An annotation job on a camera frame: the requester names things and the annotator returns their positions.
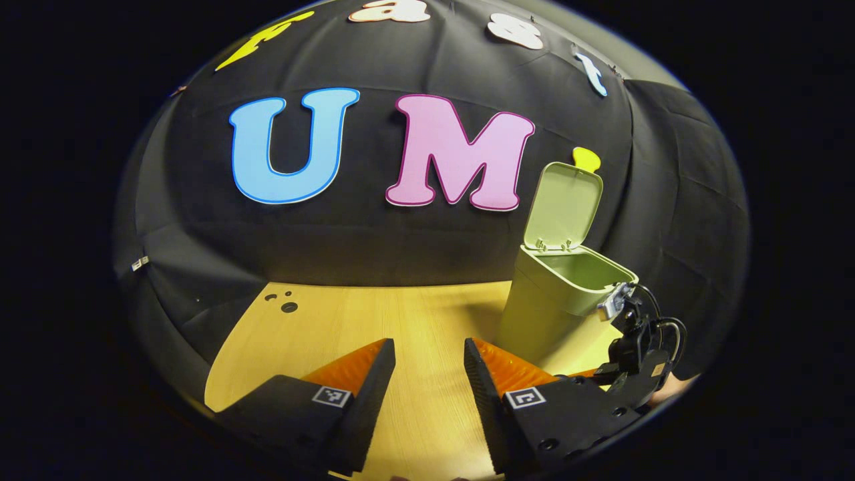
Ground black backdrop cloth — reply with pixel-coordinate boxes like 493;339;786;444
114;0;749;402

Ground wooden desktop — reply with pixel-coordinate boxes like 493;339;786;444
204;281;629;481

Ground green desktop garbage bin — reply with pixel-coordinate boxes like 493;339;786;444
498;162;640;365

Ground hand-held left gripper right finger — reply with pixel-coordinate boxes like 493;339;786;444
464;337;645;476

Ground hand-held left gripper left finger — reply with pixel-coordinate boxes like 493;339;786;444
214;338;396;476

